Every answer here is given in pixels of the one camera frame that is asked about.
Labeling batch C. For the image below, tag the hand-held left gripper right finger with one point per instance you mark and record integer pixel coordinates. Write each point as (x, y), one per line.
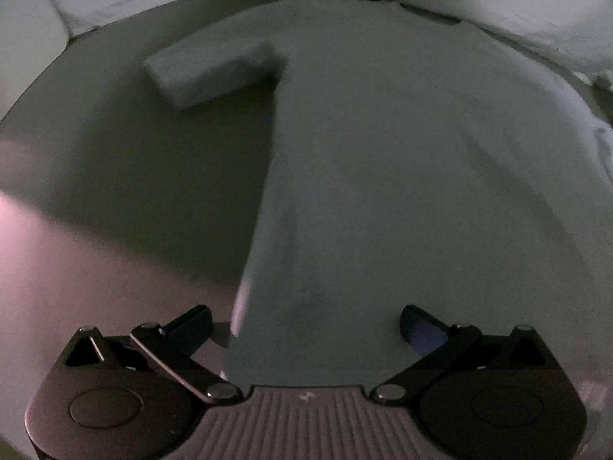
(424, 335)

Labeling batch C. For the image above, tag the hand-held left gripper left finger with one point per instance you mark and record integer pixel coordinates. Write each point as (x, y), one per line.
(190, 328)

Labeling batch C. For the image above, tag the light blue shirt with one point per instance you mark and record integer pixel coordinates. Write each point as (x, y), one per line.
(383, 153)

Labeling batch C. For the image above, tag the grey folded garment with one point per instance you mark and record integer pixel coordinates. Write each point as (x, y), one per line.
(604, 81)

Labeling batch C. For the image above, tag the white board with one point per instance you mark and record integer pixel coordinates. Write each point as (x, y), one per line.
(28, 33)

